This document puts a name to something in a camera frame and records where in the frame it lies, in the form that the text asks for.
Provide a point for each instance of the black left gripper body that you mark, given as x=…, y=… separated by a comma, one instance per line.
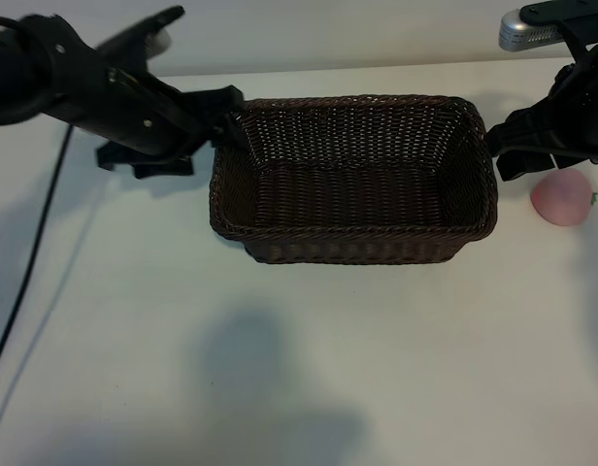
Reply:
x=119, y=102

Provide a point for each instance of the dark brown wicker basket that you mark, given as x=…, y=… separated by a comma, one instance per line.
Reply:
x=352, y=213

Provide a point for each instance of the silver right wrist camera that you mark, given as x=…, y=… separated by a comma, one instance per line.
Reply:
x=527, y=26

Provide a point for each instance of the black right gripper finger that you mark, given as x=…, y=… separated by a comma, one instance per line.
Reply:
x=522, y=131
x=522, y=166

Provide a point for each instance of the pink peach with green leaf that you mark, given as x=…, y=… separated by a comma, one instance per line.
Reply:
x=561, y=199

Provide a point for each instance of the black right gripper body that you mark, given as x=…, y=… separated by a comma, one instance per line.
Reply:
x=585, y=104

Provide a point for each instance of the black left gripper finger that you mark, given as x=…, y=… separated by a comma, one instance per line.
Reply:
x=148, y=162
x=216, y=109

